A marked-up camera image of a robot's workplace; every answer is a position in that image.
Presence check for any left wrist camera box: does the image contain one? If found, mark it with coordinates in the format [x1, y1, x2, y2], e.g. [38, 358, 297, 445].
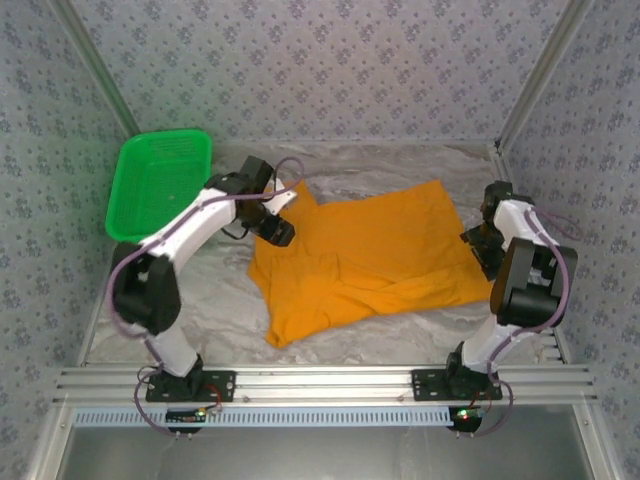
[238, 155, 300, 213]

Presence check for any grey metal panel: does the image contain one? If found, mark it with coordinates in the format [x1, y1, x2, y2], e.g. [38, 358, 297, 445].
[59, 424, 596, 480]

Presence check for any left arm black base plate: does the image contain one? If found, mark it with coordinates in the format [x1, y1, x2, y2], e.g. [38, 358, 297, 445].
[145, 369, 237, 403]

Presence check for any slotted cable duct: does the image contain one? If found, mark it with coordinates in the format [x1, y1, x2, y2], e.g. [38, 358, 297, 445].
[73, 405, 456, 429]

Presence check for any aluminium frame post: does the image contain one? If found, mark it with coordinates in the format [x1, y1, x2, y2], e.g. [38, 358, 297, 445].
[48, 0, 147, 146]
[494, 0, 597, 151]

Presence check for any aluminium mounting rail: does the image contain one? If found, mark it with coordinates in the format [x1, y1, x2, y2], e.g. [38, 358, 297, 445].
[52, 364, 599, 405]

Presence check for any orange t-shirt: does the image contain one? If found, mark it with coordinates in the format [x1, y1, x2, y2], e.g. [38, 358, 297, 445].
[247, 179, 494, 350]

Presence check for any green plastic basket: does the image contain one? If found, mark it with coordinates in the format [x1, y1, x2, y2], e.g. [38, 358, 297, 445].
[104, 128, 215, 246]

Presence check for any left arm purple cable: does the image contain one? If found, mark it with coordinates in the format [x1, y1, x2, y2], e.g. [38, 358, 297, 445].
[108, 156, 307, 441]

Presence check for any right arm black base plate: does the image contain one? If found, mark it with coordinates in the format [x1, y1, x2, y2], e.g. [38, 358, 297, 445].
[410, 368, 504, 402]

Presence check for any aluminium frame leg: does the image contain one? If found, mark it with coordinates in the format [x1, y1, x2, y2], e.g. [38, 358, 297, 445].
[22, 402, 76, 480]
[569, 403, 626, 480]

